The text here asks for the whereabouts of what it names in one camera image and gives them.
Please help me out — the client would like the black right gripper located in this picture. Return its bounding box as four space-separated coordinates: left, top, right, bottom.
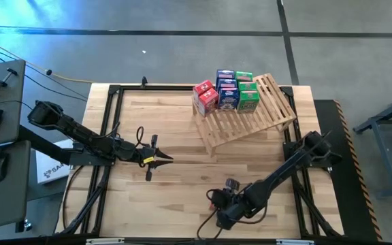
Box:
206 177 252 231

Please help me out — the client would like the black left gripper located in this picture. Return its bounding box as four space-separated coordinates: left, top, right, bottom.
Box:
127 134 174 182

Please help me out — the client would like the blue Frosted Flakes cereal box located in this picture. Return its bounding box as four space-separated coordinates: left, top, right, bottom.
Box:
218 87 240 112
215 69 236 81
216 78 238 91

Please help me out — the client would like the green Apple Jacks cereal box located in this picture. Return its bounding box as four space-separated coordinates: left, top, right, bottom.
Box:
234 70 254 82
237 80 258 93
236 89 261 114

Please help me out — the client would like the wooden slatted shelf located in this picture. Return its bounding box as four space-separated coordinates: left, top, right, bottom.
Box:
191 72 297 158

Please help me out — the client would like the silver aluminium bar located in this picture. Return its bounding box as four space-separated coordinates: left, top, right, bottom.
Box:
85 238 126 245
275 238 315 245

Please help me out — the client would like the white cardboard box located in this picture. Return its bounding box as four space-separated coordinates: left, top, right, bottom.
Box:
35 138 78 185

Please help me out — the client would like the black hazard-striped mat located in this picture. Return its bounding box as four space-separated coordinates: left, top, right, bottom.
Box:
313 98 384 242

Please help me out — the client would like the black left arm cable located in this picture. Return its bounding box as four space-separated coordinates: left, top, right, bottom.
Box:
135 125 146 149

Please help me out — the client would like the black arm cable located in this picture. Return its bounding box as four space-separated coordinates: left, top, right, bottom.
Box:
135 125 146 149
195 189 268 241

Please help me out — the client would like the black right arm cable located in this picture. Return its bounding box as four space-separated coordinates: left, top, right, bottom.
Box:
195 189 268 241

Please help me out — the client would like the black aluminium table frame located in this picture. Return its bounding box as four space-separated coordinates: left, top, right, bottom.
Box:
54 84 345 239

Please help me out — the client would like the yellow floor cable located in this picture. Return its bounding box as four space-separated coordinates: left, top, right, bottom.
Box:
0 33 95 84

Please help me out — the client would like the grey metal table frame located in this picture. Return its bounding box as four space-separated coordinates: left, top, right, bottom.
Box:
353 88 392 199

